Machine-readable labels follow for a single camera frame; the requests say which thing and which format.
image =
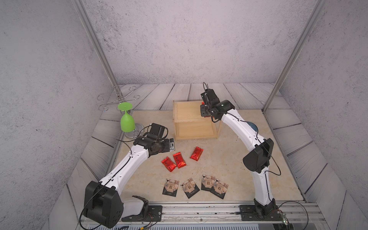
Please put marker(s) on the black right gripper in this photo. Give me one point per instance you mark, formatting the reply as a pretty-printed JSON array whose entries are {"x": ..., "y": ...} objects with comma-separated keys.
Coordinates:
[{"x": 202, "y": 112}]

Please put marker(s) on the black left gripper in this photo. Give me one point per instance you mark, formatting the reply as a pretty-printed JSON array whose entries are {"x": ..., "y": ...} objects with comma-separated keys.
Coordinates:
[{"x": 166, "y": 141}]

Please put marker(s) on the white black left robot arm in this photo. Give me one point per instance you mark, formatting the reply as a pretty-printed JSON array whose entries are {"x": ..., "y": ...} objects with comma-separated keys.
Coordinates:
[{"x": 102, "y": 201}]

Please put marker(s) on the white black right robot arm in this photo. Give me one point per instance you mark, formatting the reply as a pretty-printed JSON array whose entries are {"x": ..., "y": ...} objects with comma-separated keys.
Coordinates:
[{"x": 257, "y": 161}]

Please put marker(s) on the wooden two-tier shelf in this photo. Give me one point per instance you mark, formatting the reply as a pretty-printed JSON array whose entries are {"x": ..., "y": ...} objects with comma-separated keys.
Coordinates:
[{"x": 190, "y": 125}]

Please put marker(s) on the black floral tea bag leftmost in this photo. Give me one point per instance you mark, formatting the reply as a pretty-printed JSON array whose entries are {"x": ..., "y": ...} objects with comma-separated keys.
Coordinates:
[{"x": 170, "y": 187}]

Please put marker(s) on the black floral tea bag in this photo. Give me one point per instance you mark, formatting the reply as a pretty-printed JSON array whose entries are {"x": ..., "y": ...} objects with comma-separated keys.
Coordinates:
[
  {"x": 219, "y": 188},
  {"x": 170, "y": 187},
  {"x": 189, "y": 187},
  {"x": 207, "y": 182}
]

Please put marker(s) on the black floral tea bag rightmost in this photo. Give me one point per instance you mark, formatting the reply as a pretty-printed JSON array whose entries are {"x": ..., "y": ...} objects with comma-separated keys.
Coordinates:
[{"x": 219, "y": 188}]

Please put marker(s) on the green plastic wine glass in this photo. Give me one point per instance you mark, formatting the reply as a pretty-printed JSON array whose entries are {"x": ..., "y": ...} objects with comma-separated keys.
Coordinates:
[{"x": 127, "y": 121}]

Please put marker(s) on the blue ceramic bowl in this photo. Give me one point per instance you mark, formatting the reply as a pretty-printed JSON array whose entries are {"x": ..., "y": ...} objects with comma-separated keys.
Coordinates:
[{"x": 252, "y": 125}]

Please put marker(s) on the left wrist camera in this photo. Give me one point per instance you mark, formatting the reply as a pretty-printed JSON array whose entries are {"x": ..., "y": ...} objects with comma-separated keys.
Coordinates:
[{"x": 172, "y": 144}]

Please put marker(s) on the silver wire glass rack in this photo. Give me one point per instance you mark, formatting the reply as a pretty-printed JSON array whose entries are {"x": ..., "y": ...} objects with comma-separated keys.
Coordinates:
[{"x": 110, "y": 106}]

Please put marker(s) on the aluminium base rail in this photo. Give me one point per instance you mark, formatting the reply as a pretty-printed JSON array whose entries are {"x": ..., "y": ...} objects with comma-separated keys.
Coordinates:
[{"x": 218, "y": 216}]

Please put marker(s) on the right aluminium frame post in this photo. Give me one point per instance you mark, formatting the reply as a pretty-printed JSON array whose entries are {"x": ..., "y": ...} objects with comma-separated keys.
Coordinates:
[{"x": 308, "y": 28}]

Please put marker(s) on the aluminium frame post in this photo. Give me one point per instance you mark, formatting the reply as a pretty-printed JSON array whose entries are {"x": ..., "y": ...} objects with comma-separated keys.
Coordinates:
[
  {"x": 308, "y": 28},
  {"x": 81, "y": 11}
]

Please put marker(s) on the left aluminium frame post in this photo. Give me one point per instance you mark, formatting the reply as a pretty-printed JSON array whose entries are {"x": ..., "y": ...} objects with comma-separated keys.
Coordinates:
[{"x": 81, "y": 11}]

